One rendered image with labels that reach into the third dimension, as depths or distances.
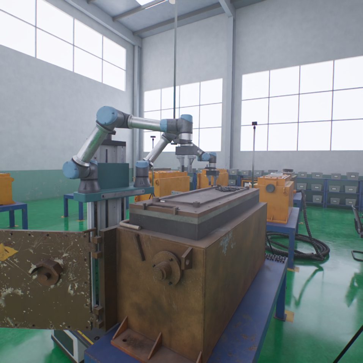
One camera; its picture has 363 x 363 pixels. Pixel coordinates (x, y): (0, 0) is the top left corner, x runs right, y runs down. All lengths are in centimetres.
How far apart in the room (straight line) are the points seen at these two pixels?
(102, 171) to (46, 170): 901
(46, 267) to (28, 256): 12
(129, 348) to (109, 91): 1253
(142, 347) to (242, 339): 54
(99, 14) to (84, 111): 482
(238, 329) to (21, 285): 125
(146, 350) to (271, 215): 315
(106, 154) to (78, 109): 988
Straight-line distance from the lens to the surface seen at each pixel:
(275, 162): 1066
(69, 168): 159
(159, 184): 491
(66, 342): 237
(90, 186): 170
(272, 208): 407
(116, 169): 198
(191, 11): 1341
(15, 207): 600
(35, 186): 1071
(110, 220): 211
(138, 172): 200
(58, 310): 159
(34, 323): 171
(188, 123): 130
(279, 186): 406
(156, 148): 214
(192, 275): 112
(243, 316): 169
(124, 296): 148
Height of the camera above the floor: 161
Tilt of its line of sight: 3 degrees down
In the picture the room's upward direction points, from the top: 1 degrees clockwise
